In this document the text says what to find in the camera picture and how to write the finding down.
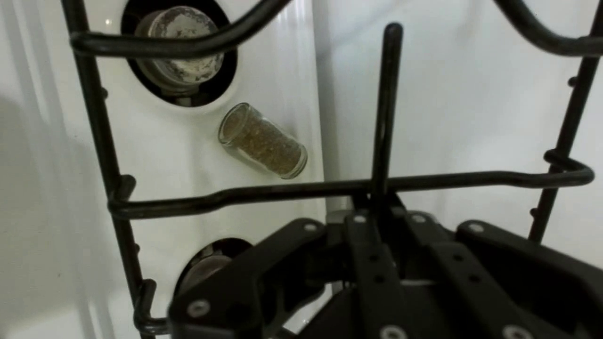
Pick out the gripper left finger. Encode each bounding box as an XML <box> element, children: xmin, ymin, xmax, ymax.
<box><xmin>167</xmin><ymin>210</ymin><xmax>408</xmax><ymax>339</ymax></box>

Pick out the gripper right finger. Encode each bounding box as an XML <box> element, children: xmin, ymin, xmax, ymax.
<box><xmin>400</xmin><ymin>210</ymin><xmax>603</xmax><ymax>339</ymax></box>

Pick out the black wire stove grate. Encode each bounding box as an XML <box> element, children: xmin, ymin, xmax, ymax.
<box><xmin>61</xmin><ymin>0</ymin><xmax>603</xmax><ymax>338</ymax></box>

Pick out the round grey stove burner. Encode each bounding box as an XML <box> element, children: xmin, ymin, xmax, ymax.
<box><xmin>172</xmin><ymin>238</ymin><xmax>255</xmax><ymax>304</ymax></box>
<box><xmin>120</xmin><ymin>0</ymin><xmax>238</xmax><ymax>108</ymax></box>

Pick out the glass spice jar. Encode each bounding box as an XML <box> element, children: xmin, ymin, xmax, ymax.
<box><xmin>218</xmin><ymin>102</ymin><xmax>309</xmax><ymax>180</ymax></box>

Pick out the white stove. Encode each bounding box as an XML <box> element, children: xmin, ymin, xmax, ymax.
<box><xmin>0</xmin><ymin>0</ymin><xmax>603</xmax><ymax>339</ymax></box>

